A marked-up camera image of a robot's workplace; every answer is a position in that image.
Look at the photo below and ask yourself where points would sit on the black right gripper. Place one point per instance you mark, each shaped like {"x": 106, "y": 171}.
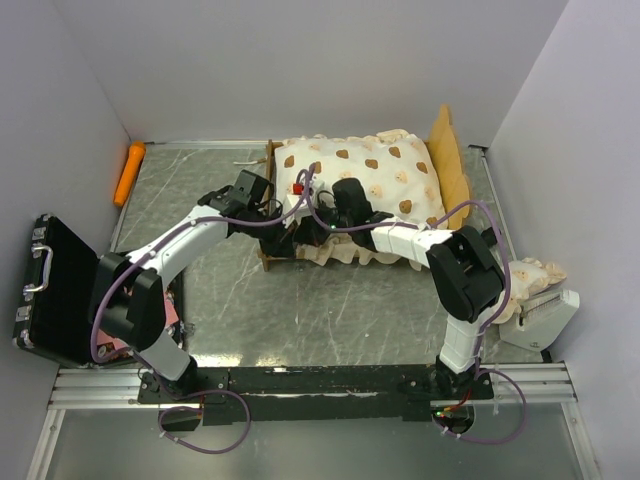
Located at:
{"x": 310, "y": 232}

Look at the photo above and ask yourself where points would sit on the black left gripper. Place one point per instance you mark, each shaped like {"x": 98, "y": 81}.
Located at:
{"x": 282, "y": 245}

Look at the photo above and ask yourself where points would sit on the bear print bed mattress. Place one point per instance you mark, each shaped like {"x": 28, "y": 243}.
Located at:
{"x": 376, "y": 197}

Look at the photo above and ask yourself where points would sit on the wooden pet bed frame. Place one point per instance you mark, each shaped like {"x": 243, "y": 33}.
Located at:
{"x": 448, "y": 160}

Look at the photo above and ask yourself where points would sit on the small bear print pillow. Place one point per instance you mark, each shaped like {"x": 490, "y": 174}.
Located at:
{"x": 529, "y": 277}

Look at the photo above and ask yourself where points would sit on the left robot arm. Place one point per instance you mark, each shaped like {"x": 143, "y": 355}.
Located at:
{"x": 128, "y": 297}

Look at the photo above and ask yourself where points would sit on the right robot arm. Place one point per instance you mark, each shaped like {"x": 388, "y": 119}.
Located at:
{"x": 469, "y": 268}

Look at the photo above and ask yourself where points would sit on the orange plastic carrot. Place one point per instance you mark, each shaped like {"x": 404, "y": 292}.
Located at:
{"x": 136, "y": 153}

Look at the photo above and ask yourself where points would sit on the pink paper sheets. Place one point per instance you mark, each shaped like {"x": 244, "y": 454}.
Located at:
{"x": 173, "y": 326}

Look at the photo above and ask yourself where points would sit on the black open carrying case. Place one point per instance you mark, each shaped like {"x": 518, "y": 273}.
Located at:
{"x": 52, "y": 319}

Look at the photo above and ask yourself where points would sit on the white lint roller box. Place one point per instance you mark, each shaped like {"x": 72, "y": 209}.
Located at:
{"x": 541, "y": 320}

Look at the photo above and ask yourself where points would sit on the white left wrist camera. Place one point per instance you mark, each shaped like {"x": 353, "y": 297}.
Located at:
{"x": 296, "y": 201}

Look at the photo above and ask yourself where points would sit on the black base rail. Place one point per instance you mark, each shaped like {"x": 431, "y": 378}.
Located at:
{"x": 298, "y": 393}

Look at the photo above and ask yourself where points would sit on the aluminium frame rail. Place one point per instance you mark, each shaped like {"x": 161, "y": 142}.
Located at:
{"x": 96, "y": 389}

